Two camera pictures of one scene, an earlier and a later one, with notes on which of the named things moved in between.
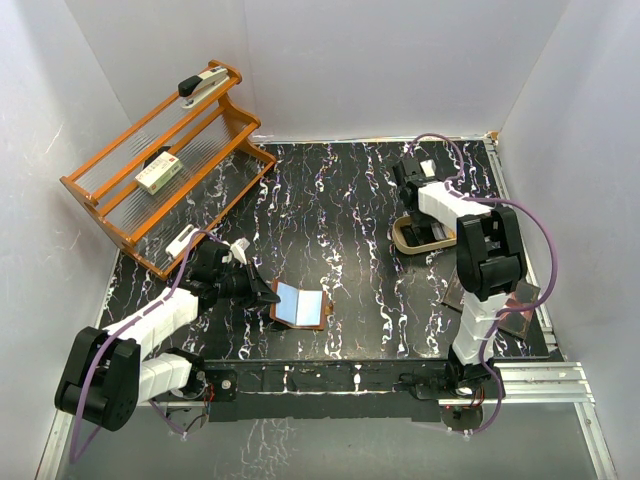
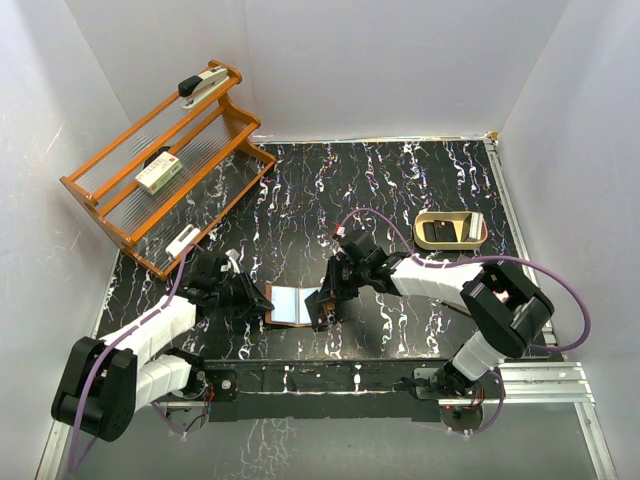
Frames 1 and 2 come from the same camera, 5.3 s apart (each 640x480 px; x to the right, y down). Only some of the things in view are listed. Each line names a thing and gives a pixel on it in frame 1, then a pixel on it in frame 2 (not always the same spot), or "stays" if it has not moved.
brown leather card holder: x=301 y=308 stays
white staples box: x=162 y=170 stays
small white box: x=178 y=244 stays
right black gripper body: x=417 y=215 → x=351 y=276
